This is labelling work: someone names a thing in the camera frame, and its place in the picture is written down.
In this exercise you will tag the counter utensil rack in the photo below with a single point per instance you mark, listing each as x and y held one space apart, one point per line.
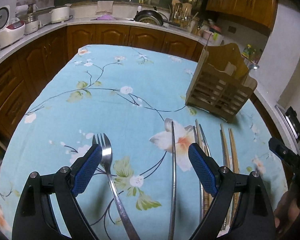
181 14

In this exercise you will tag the steel chopstick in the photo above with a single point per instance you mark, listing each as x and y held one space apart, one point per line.
198 167
204 140

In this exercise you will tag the purple cloth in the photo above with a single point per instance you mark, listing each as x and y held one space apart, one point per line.
105 17

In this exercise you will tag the pink green containers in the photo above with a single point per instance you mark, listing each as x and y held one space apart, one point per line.
212 37

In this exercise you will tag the black wok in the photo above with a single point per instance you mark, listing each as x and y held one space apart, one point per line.
149 16

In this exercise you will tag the long steel spoon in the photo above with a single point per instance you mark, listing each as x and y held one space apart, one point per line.
173 185

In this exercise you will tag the white rice cooker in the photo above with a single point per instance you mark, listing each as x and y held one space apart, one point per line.
10 30

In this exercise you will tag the floral light blue tablecloth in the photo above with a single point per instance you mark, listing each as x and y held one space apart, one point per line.
137 98

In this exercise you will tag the person's right hand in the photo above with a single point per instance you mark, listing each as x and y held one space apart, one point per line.
286 212

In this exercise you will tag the beige hanging towel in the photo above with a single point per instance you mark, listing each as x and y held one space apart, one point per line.
104 7

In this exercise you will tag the yellow green bottle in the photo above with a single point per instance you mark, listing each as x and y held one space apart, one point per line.
247 52

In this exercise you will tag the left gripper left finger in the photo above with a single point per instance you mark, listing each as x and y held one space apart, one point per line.
35 218

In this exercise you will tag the small white cooker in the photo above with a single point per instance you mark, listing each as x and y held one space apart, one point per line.
32 24

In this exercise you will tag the wooden utensil holder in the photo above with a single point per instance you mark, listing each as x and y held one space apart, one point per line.
221 83

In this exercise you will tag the white round pot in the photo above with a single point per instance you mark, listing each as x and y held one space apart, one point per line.
60 14

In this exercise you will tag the stainless steel fork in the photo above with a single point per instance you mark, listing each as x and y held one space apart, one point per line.
106 162

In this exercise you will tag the wooden upper cabinets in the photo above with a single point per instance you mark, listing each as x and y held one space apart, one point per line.
262 12

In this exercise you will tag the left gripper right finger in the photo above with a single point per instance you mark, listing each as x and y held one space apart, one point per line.
254 217

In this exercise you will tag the wooden chopstick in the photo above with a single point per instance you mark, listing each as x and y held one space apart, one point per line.
226 162
207 197
235 167

